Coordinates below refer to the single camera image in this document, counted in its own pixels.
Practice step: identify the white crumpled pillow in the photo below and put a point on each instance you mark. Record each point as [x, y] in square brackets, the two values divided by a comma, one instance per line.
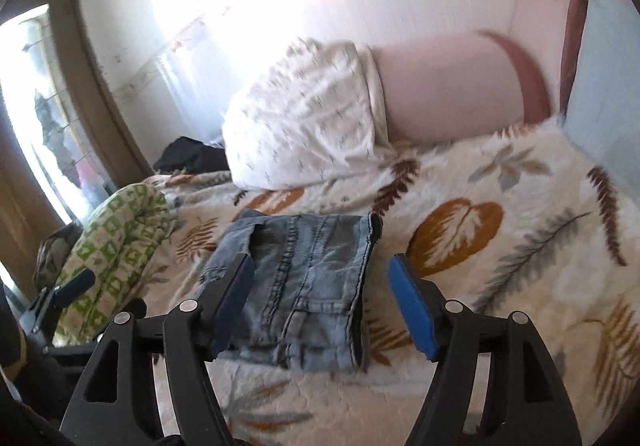
[300, 125]

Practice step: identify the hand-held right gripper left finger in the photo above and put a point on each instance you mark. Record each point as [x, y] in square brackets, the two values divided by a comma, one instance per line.
[230, 316]

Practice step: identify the camouflage bag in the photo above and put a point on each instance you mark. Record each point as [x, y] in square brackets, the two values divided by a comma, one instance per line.
[52, 251]

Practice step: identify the light blue pillow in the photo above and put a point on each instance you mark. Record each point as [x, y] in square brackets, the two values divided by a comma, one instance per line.
[605, 85]

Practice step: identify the cream leaf printed blanket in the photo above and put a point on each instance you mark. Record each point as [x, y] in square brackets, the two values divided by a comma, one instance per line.
[500, 251]

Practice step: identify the light blue denim pants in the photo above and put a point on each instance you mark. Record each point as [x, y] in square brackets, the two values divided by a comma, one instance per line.
[310, 276]

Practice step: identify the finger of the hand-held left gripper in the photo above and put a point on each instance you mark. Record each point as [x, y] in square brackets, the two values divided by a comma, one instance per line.
[75, 285]

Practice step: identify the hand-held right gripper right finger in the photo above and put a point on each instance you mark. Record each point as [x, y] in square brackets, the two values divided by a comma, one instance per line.
[412, 306]

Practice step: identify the window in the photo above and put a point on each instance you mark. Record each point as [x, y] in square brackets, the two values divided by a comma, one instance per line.
[35, 100]

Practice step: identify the pink bolster pillow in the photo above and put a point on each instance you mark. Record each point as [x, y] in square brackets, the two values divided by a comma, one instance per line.
[450, 90]

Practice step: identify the green patterned cloth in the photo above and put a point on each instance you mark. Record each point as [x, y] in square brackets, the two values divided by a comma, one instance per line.
[115, 246]

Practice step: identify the dark cloth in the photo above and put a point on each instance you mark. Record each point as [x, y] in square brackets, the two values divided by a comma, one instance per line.
[190, 155]

